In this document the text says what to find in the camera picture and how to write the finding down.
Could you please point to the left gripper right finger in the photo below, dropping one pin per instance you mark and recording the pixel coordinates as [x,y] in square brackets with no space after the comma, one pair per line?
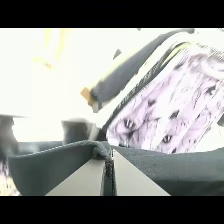
[133,180]

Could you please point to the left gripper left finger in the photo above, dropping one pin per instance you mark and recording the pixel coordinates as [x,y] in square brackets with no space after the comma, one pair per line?
[86,180]

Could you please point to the black garment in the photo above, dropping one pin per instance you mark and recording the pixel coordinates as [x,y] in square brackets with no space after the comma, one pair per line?
[46,166]

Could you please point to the person's forearm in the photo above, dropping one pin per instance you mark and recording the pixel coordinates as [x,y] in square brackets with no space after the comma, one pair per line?
[126,73]

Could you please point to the purple patterned garment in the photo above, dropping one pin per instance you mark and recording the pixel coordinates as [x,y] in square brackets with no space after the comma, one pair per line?
[173,110]

